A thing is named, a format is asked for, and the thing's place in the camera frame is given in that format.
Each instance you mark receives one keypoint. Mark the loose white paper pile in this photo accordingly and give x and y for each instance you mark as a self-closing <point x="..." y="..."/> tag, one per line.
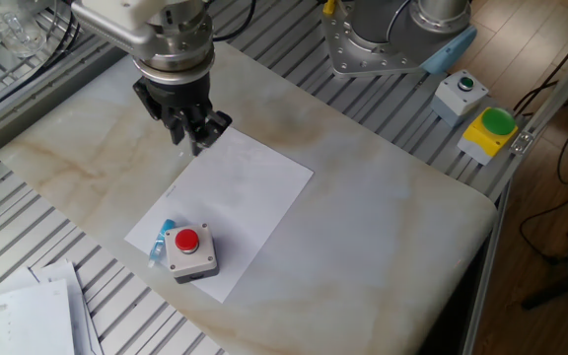
<point x="74" y="296"/>

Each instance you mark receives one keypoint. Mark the grey box small green button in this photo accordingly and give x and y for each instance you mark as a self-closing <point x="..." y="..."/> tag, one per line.
<point x="454" y="101"/>

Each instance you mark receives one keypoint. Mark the aluminium table edge beam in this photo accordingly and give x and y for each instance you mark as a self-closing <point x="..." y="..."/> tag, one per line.
<point x="486" y="271"/>

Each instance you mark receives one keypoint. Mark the grey box red push button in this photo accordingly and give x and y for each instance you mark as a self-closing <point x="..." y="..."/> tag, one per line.
<point x="200" y="261"/>

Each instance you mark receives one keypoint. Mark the clear drinking glass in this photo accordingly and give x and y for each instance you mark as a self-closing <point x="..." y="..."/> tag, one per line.
<point x="13" y="24"/>

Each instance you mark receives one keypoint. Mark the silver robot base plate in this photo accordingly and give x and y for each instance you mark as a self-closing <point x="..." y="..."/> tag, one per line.
<point x="353" y="54"/>

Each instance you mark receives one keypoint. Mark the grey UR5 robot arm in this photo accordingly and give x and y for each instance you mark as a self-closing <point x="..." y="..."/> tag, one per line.
<point x="368" y="20"/>

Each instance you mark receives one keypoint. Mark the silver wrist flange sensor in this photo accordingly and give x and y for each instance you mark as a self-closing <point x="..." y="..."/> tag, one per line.
<point x="180" y="54"/>

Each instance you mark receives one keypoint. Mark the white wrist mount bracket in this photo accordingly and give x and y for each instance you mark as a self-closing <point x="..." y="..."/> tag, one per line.
<point x="116" y="20"/>

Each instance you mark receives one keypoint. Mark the aluminium frame post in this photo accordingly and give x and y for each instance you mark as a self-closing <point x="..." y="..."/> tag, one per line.
<point x="565" y="84"/>

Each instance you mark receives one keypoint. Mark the thick aluminium rail profile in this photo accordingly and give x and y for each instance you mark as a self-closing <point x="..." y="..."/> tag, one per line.
<point x="42" y="93"/>

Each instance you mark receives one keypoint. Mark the yellow box large green button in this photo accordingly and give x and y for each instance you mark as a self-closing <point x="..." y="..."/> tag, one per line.
<point x="486" y="138"/>

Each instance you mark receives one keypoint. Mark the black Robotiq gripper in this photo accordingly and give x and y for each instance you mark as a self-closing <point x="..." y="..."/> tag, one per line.
<point x="180" y="93"/>

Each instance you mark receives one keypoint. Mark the metal corner bracket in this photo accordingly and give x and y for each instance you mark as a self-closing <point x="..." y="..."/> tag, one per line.
<point x="521" y="143"/>

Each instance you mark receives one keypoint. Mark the dark chair base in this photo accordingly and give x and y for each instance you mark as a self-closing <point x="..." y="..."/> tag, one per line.
<point x="565" y="286"/>

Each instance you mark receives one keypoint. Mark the printed white paper sheet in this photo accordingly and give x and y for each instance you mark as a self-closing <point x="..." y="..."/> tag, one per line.
<point x="18" y="320"/>

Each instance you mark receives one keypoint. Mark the blue correction tape dispenser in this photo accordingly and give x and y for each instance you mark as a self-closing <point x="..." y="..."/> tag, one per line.
<point x="158" y="244"/>

